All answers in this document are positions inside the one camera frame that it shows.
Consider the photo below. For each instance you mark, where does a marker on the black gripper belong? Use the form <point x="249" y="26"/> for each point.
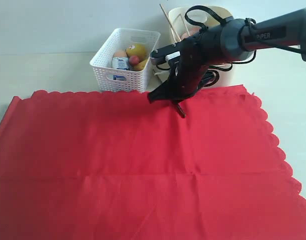
<point x="190" y="70"/>

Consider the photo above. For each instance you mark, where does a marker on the yellow cheese wedge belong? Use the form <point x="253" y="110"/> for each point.
<point x="140" y="66"/>

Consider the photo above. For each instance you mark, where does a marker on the red strawberry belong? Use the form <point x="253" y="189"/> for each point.
<point x="134" y="60"/>

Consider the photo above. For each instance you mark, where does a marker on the yellow lemon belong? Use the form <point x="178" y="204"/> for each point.
<point x="138" y="50"/>

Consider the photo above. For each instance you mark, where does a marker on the blue white milk carton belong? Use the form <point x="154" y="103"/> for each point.
<point x="120" y="63"/>

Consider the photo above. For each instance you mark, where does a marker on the wooden chopstick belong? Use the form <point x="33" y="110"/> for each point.
<point x="184" y="22"/>
<point x="175" y="35"/>

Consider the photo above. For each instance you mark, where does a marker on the brown egg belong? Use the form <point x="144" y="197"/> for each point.
<point x="120" y="54"/>

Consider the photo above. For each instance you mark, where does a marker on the red scalloped table cloth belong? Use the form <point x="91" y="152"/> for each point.
<point x="112" y="166"/>

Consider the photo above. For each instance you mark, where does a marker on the stainless steel knife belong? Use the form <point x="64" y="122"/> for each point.
<point x="180" y="110"/>

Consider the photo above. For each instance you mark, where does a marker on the brown wooden plate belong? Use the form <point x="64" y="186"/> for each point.
<point x="190" y="32"/>

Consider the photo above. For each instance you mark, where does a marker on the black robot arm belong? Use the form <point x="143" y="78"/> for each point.
<point x="233" y="41"/>

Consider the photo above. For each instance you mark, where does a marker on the white perforated plastic basket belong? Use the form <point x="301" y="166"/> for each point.
<point x="120" y="39"/>

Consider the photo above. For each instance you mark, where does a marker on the cream plastic bin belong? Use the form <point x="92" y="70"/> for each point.
<point x="225" y="77"/>

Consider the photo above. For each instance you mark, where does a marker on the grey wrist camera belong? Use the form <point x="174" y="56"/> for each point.
<point x="164" y="54"/>

